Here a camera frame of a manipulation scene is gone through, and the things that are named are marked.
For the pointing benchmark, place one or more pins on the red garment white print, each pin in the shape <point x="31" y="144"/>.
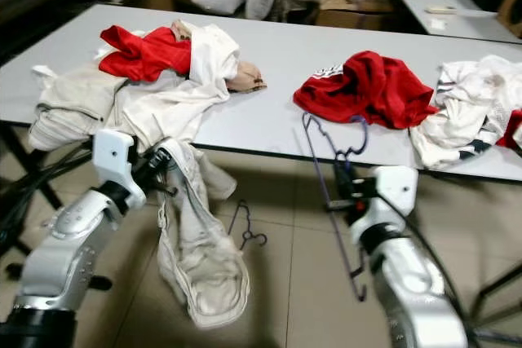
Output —
<point x="371" y="87"/>

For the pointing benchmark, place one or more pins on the cream garment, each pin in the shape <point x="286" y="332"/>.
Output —
<point x="208" y="275"/>

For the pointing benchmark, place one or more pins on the white shirt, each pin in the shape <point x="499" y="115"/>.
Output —
<point x="208" y="59"/>

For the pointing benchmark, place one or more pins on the black table leg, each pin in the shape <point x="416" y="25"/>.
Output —
<point x="20" y="165"/>
<point x="493" y="283"/>

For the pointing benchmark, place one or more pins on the beige pink cloth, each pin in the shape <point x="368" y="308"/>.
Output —
<point x="246" y="79"/>

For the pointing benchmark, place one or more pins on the white garment dark stripes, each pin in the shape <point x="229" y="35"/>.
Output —
<point x="465" y="107"/>

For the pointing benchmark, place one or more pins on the brown cardboard box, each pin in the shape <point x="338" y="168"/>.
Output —
<point x="355" y="12"/>

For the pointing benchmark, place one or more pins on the small white object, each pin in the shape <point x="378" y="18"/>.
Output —
<point x="440" y="9"/>

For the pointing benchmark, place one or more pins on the wooden chair back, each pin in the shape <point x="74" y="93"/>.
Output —
<point x="512" y="6"/>

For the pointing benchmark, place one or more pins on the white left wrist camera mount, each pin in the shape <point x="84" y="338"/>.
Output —
<point x="112" y="156"/>

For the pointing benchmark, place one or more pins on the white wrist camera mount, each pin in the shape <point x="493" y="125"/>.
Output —
<point x="391" y="189"/>
<point x="112" y="156"/>

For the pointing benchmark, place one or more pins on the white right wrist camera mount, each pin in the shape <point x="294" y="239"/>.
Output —
<point x="391" y="189"/>

